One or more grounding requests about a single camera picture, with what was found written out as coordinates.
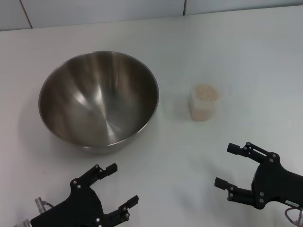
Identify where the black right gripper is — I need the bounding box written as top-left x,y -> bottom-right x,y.
214,141 -> 303,210

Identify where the clear plastic cup of rice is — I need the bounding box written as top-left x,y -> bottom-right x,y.
189,84 -> 222,122

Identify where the left wrist metal cable connector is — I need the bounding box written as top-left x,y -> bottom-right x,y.
34,198 -> 53,210

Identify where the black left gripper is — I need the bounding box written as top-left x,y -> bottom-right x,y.
30,163 -> 140,227

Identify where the stainless steel mixing bowl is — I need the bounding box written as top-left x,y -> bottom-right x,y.
38,51 -> 160,156

